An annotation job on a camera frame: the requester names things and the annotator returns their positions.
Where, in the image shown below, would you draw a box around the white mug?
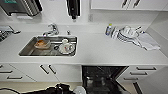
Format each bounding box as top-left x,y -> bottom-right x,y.
60,38 -> 71,54

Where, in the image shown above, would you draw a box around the small white bottle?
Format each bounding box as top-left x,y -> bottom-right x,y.
111,27 -> 119,39

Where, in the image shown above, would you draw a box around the grey utensil handle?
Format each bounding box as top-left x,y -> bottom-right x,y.
133,25 -> 143,34

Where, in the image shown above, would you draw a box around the chrome faucet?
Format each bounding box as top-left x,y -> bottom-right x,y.
41,22 -> 60,38

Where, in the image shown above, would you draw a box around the white plate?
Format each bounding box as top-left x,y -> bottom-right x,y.
58,41 -> 76,55

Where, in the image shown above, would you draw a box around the stainless steel dishwasher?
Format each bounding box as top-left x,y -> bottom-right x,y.
80,65 -> 129,94

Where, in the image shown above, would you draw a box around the container with orange sponge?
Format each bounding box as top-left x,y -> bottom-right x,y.
34,39 -> 52,50

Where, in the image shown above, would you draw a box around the white drawer unit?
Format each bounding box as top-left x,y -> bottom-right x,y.
0,63 -> 38,83
117,65 -> 166,84

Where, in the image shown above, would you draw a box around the stainless steel sink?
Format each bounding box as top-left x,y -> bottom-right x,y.
18,35 -> 79,58

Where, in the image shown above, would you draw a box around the black cabinet door handle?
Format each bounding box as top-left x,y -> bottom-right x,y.
121,0 -> 129,8
132,0 -> 141,8

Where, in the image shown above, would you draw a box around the stack of white plates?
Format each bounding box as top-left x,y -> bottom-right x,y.
117,26 -> 141,44

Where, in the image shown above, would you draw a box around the white wall cabinet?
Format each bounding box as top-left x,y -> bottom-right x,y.
90,0 -> 168,12

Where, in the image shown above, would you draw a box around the black soap dispenser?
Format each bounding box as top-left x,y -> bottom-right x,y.
65,0 -> 82,22

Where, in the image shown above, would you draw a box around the white cups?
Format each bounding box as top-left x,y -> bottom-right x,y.
121,25 -> 138,38

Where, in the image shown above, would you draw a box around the small chrome sink pump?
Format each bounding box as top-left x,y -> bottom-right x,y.
65,29 -> 72,36

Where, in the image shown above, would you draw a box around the white two-door base cabinet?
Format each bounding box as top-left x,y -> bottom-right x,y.
9,63 -> 83,84

